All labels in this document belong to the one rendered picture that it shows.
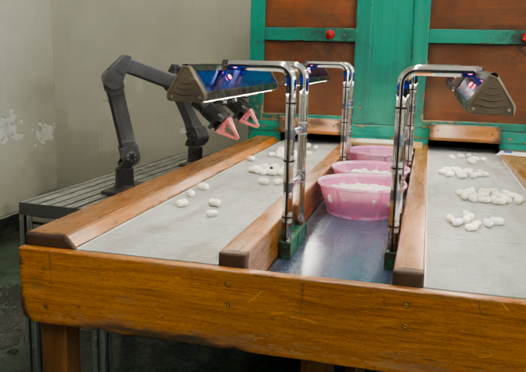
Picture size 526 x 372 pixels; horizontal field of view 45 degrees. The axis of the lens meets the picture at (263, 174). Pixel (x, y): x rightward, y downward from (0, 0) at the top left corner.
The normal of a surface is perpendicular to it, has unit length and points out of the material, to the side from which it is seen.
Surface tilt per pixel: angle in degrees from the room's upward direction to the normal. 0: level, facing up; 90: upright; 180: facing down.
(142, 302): 90
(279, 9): 90
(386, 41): 90
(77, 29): 90
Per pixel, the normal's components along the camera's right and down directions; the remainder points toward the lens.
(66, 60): -0.30, 0.17
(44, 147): 0.95, 0.07
